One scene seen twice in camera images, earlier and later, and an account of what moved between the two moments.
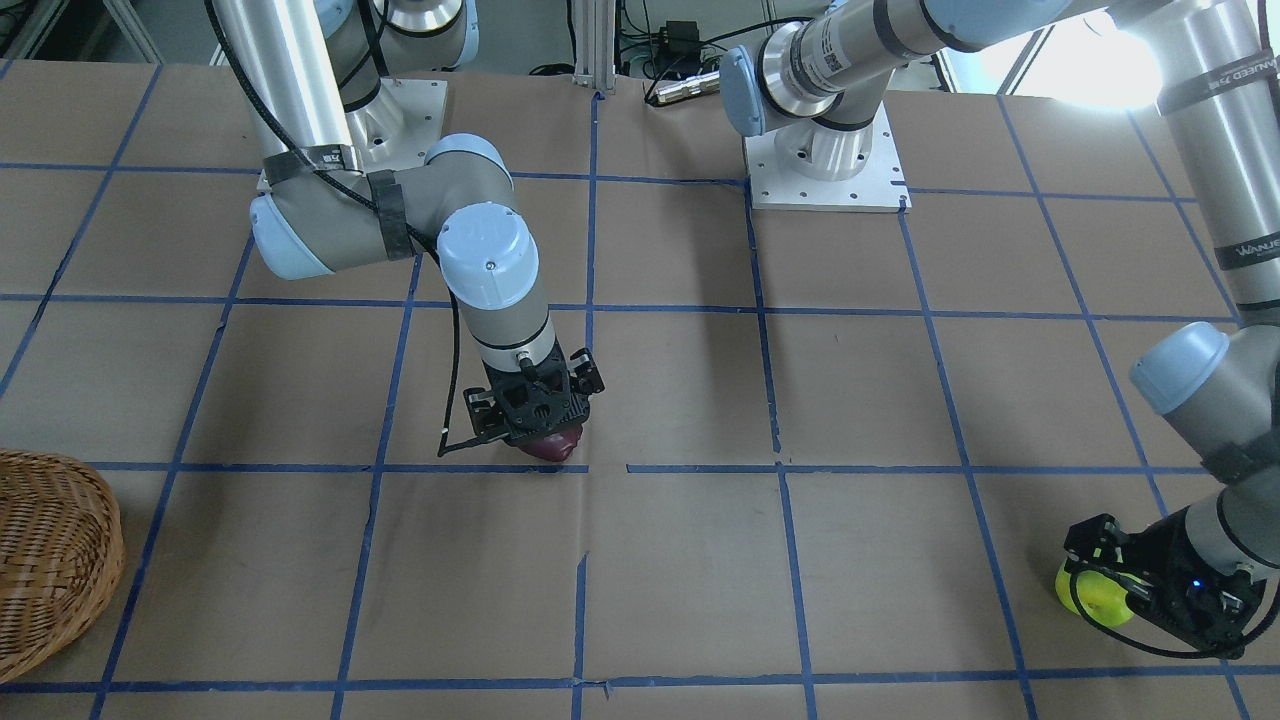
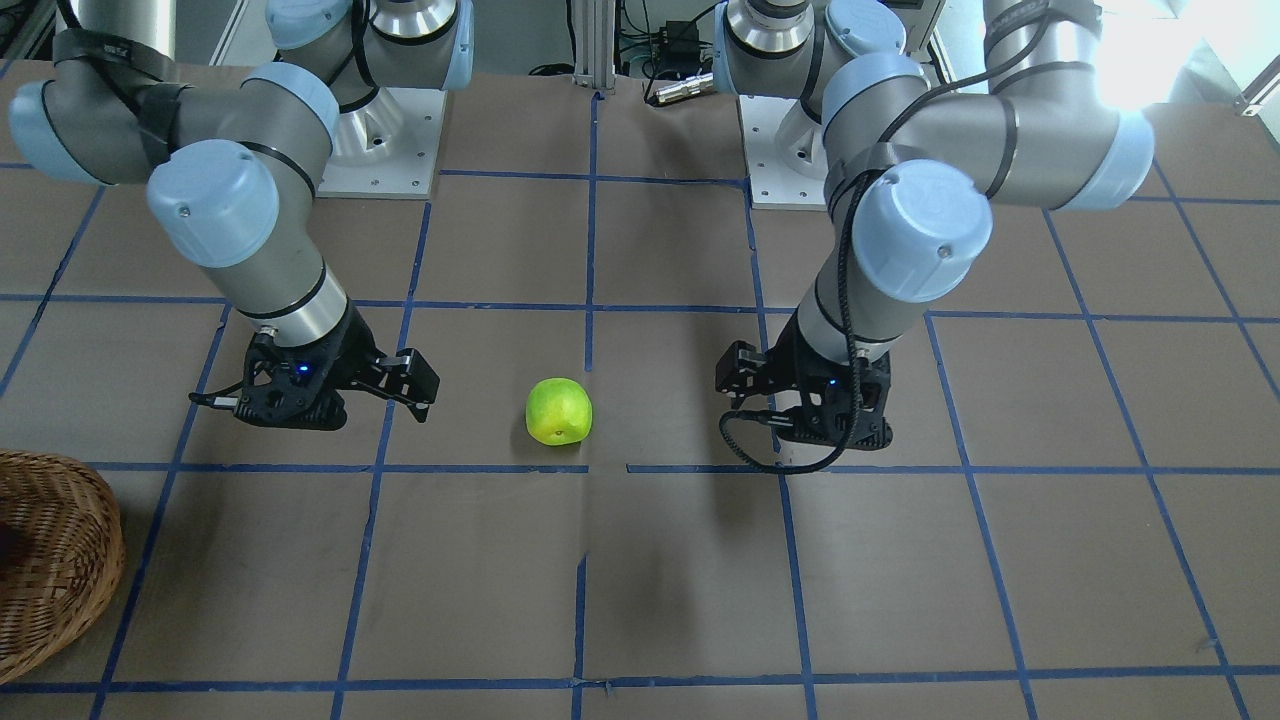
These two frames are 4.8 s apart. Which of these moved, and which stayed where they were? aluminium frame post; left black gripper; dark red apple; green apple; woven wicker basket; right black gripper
Moved: right black gripper; dark red apple; green apple; left black gripper
Stayed: aluminium frame post; woven wicker basket
